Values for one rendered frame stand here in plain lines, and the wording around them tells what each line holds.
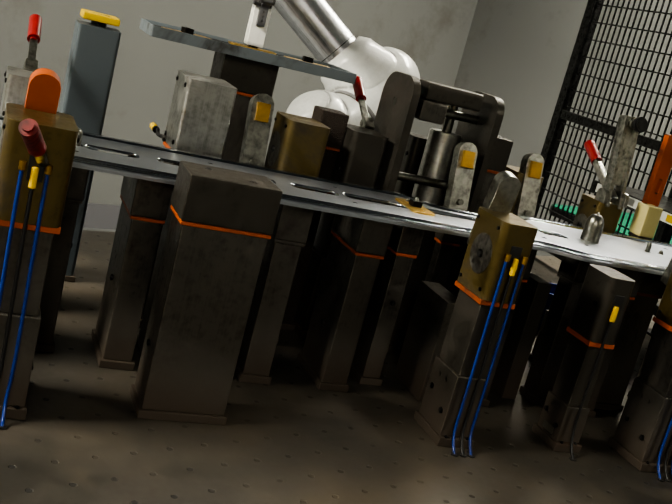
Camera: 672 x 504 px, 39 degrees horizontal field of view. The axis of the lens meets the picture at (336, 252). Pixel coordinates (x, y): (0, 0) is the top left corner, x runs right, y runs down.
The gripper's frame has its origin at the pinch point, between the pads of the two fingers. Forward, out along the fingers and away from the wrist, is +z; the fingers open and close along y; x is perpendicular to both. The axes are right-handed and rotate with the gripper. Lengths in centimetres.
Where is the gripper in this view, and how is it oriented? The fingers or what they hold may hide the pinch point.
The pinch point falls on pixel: (257, 25)
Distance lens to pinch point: 173.0
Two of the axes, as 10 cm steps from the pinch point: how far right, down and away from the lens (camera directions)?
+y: 2.5, 3.0, -9.2
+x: 9.4, 1.7, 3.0
